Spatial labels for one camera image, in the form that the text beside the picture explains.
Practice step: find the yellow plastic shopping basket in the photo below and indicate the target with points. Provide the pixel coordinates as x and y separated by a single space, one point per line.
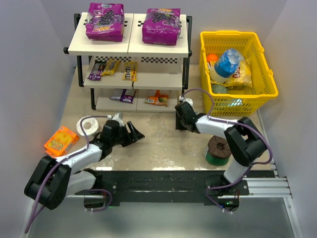
237 102

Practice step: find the white blue plastic bottle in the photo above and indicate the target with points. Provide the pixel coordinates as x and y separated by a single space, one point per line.
226 65

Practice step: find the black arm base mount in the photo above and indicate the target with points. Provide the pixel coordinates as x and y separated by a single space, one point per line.
205 187

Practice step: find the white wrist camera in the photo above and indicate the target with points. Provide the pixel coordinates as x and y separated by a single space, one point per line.
188 100
117 117

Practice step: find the green round object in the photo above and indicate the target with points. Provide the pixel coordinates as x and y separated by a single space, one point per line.
219 89

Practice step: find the brown green tape roll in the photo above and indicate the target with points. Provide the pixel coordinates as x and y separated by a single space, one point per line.
217 152

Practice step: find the white three-tier shelf rack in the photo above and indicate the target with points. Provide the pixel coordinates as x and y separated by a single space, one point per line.
159 67

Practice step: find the yellow chips bag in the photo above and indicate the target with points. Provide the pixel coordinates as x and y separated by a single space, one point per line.
242 77

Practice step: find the orange snack box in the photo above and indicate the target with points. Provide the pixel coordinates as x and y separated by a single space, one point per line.
61 142

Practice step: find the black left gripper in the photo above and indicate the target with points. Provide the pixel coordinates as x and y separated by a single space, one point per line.
126 135

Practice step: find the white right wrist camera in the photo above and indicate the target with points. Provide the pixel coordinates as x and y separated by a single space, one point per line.
188 100

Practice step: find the purple M&M's candy bag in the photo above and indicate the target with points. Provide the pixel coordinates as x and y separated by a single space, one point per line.
98 68

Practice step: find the orange white snack packet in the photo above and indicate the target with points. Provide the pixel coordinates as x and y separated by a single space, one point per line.
157 97

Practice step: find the white toilet paper roll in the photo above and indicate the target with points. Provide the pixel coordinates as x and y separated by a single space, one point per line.
90 126

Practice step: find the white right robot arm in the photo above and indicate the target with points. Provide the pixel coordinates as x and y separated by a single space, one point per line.
244 140

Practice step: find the yellow M&M's candy bag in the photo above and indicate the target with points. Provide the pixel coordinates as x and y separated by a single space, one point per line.
110 67

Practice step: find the purple pink candy bag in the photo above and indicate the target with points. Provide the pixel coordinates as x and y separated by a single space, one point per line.
123 95

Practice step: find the small yellow M&M's packet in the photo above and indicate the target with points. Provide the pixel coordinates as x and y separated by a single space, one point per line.
130 71

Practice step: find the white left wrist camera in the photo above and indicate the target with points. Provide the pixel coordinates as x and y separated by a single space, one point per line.
117 117

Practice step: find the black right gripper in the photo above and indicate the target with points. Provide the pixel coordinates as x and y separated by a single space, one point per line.
179 121

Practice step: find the magenta grape candy bag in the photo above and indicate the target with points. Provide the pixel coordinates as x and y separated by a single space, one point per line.
105 22
161 26

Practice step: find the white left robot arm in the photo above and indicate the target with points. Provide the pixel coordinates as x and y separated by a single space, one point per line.
51 178

